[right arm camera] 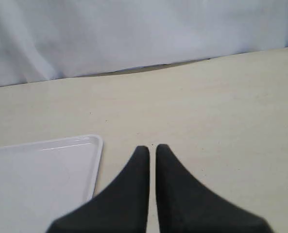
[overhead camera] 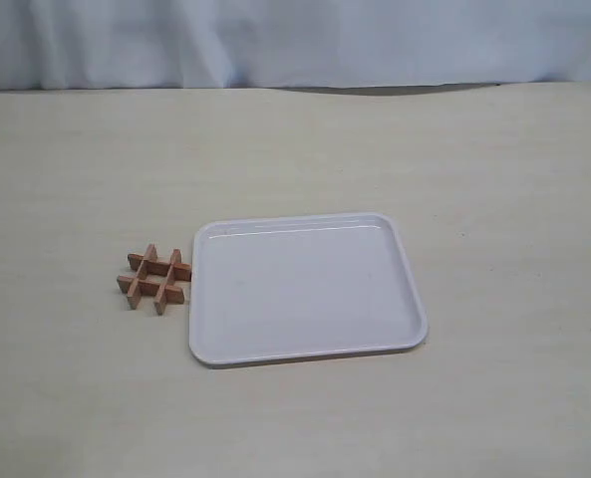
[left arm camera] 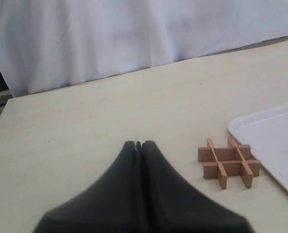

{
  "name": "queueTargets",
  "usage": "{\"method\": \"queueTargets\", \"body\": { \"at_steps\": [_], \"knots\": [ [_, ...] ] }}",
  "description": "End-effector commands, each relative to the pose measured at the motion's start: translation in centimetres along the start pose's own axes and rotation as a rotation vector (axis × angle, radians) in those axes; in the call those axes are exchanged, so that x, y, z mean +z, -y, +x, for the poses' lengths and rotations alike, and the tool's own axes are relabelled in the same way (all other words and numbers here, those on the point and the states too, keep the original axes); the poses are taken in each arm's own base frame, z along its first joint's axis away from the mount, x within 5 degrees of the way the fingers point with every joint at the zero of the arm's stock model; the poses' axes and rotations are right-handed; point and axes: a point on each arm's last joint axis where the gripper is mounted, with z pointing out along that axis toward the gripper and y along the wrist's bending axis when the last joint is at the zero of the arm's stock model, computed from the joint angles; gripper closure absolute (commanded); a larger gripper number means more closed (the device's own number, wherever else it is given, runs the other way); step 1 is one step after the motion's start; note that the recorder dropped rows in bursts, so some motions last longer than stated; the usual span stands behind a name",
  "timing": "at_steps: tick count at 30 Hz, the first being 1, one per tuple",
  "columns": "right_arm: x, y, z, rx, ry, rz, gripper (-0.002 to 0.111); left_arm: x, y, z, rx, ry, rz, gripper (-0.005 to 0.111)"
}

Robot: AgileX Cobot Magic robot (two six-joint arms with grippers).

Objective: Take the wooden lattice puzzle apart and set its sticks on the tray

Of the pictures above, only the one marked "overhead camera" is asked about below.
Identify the white plastic tray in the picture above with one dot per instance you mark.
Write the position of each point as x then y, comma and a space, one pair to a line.
303, 287

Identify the white backdrop cloth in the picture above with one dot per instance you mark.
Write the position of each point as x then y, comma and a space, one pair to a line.
281, 44

